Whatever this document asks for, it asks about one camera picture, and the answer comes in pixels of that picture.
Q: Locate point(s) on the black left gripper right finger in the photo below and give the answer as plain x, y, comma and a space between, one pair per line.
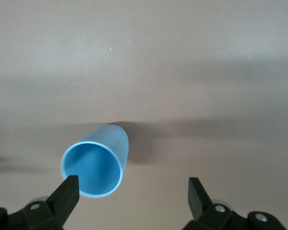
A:
199, 203

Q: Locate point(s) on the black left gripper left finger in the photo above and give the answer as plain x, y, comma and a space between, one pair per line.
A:
62, 203

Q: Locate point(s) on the light blue plastic cup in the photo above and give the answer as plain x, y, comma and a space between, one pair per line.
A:
98, 167

